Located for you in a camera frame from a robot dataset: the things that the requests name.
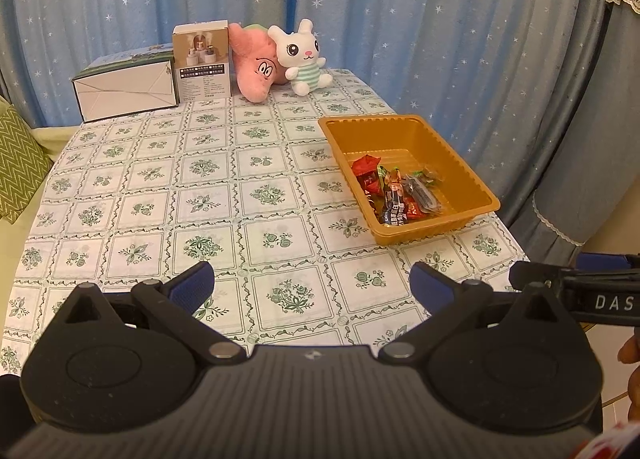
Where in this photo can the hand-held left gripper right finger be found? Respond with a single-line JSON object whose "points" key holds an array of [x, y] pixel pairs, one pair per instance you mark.
{"points": [[432, 285]]}

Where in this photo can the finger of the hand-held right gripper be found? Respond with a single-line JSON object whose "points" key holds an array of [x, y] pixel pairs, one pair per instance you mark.
{"points": [[530, 275], [607, 261]]}

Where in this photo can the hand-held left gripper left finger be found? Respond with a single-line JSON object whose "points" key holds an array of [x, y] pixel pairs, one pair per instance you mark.
{"points": [[192, 285]]}

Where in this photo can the black snack packet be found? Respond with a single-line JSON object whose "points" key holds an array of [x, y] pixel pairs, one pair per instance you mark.
{"points": [[394, 211]]}

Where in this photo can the grey snack bar packet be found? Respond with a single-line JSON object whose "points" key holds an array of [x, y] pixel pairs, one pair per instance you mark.
{"points": [[422, 196]]}

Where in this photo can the green brown twist candy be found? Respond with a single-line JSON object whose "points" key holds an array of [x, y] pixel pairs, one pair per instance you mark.
{"points": [[427, 175]]}

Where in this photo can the red gold snack packet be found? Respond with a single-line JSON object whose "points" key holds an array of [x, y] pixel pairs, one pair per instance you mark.
{"points": [[371, 184]]}

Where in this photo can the yellow-green candy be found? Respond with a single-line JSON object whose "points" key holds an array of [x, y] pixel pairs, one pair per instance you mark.
{"points": [[382, 174]]}

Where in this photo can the orange plastic tray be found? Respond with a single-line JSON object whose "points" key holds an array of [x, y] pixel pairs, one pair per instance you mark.
{"points": [[450, 159]]}

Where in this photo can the large red snack packet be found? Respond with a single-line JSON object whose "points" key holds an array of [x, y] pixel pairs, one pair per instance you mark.
{"points": [[365, 165]]}

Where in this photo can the person's right hand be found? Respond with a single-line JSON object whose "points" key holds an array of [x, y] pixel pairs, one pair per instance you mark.
{"points": [[634, 364]]}

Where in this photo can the floral tablecloth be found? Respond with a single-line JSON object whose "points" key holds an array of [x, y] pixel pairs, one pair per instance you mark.
{"points": [[225, 199]]}

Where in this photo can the red white patterned clothing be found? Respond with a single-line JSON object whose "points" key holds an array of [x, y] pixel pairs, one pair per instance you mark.
{"points": [[612, 444]]}

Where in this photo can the grey-blue curtain with lace trim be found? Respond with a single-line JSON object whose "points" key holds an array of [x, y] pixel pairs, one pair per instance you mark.
{"points": [[600, 114]]}

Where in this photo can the pale green sofa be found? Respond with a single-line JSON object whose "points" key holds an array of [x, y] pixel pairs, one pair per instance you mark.
{"points": [[50, 139]]}

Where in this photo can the white cardboard box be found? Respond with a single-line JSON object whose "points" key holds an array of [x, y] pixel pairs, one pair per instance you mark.
{"points": [[125, 89]]}

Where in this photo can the green chevron pillow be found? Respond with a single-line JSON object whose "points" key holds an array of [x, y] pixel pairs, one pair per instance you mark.
{"points": [[20, 164]]}

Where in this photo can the beige product box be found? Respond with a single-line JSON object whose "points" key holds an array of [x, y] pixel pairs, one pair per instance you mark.
{"points": [[202, 69]]}

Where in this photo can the pink plush toy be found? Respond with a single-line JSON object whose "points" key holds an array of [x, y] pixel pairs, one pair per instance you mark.
{"points": [[252, 64]]}

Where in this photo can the white bunny plush toy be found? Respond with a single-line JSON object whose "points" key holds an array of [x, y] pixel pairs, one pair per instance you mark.
{"points": [[300, 51]]}

